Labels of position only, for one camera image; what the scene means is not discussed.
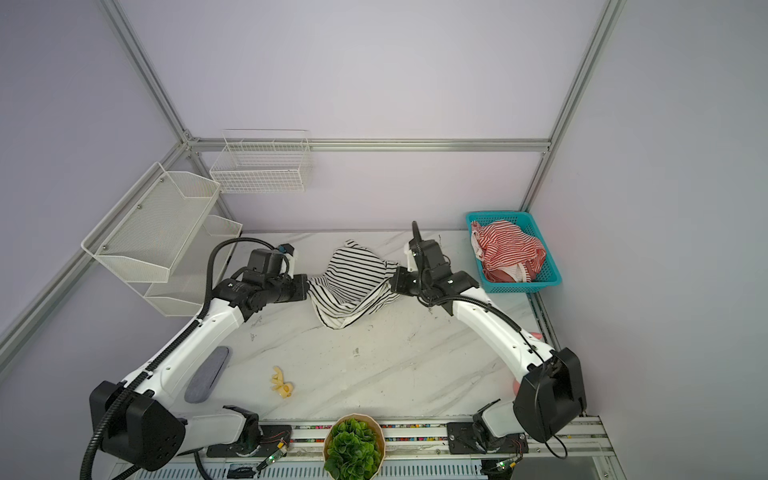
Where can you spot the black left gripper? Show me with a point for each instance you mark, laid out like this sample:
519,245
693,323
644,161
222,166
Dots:
301,287

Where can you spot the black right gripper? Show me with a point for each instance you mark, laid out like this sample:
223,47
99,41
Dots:
397,283

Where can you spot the black white striped tank top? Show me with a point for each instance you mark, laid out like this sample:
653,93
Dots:
355,284

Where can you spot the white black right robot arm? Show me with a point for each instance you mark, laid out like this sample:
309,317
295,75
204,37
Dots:
551,390

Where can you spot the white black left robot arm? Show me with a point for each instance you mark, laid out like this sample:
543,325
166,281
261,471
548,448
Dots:
133,419

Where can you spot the red white striped tank top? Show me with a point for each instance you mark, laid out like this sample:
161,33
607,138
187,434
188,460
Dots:
506,253

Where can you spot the yellow banana peel toy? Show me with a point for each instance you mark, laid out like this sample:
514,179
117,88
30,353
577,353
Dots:
279,385

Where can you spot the white mesh two-tier shelf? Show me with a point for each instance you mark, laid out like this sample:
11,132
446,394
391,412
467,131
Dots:
158,239

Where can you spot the pink watering can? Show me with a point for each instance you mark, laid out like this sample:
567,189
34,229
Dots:
516,384

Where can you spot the green plant in pot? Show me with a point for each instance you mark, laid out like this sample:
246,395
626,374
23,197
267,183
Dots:
354,449

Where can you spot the white wire wall basket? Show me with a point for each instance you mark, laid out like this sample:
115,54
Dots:
255,161

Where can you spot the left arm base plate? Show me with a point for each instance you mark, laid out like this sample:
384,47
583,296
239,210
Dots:
272,435

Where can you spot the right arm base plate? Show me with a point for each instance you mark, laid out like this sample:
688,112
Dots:
475,438

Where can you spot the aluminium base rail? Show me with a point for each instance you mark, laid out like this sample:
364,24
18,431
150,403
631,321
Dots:
414,450

